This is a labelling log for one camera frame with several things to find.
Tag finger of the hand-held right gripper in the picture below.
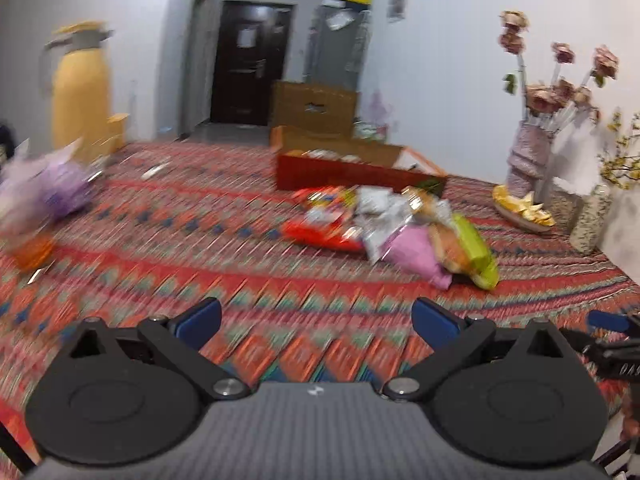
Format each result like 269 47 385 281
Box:
589 310 640 333
557 327 606 361

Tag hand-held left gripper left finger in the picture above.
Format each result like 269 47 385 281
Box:
60 297 252 402

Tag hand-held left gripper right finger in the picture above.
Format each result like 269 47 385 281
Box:
382 297 576 401

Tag pile of mixed snack packets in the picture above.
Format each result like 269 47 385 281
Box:
281 185 501 291

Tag red cardboard box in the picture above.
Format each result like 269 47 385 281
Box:
270 125 448 198

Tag red patterned tablecloth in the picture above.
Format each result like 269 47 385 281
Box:
0 140 640 466

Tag white bowl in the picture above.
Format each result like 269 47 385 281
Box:
492 195 557 233

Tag yellow flower branches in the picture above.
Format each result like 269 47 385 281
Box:
597 110 640 191

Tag pink ceramic vase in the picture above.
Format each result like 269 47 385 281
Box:
505 120 553 200

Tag purple plastic bag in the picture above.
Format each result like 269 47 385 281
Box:
0 140 96 226

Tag dried pink rose bouquet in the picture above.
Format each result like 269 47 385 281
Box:
497 10 621 126

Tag yellow thermos jug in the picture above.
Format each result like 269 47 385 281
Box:
42 21 115 161

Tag dark entrance door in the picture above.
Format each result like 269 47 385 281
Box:
210 0 296 126

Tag grey refrigerator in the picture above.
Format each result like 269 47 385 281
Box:
302 4 373 96

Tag brown box with handle slot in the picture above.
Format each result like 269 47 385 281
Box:
271 80 360 137

